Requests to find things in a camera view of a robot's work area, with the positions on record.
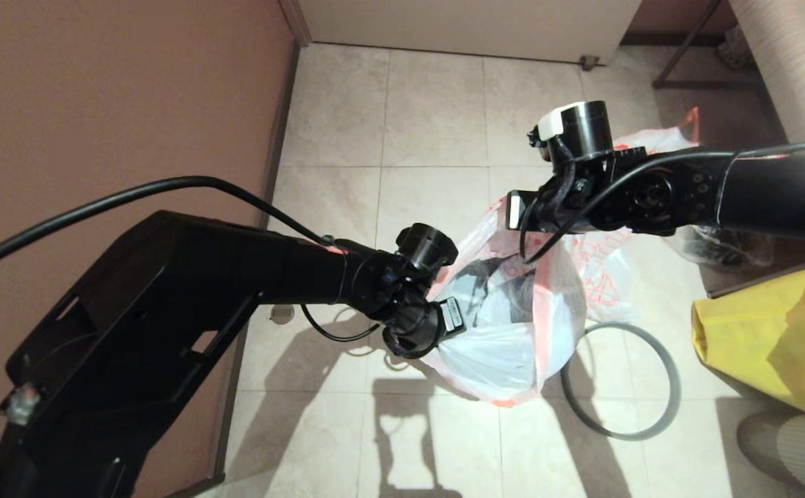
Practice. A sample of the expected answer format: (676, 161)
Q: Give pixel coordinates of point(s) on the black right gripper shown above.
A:
(589, 180)

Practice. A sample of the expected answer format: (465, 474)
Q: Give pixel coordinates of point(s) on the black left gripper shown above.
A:
(402, 304)

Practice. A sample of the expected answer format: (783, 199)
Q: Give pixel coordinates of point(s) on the white red-printed plastic bag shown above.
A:
(603, 277)
(499, 353)

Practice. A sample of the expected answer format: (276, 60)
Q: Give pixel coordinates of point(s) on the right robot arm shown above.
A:
(776, 194)

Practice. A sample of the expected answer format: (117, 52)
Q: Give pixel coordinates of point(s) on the clear bag with dark contents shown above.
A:
(727, 249)

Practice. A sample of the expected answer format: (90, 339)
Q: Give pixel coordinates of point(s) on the yellow fabric bag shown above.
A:
(755, 339)

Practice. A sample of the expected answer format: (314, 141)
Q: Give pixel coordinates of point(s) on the small metal door stop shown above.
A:
(588, 63)

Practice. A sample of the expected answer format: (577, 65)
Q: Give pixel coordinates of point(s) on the small round grey floor disc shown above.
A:
(280, 313)

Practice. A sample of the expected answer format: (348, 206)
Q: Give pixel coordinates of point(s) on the white door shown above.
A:
(472, 28)

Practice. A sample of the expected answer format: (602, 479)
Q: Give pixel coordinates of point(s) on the small woven basket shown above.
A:
(731, 52)

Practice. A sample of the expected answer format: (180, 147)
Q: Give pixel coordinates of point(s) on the beige striped upholstered seat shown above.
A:
(803, 69)

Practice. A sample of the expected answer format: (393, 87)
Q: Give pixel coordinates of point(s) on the grey ribbed round object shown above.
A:
(803, 456)

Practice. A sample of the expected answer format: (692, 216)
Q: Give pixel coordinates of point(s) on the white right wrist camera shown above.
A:
(553, 123)

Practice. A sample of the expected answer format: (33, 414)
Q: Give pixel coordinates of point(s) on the dark metal furniture frame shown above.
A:
(703, 85)

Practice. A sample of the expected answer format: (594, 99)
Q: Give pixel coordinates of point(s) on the dark furniture frame bar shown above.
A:
(776, 277)

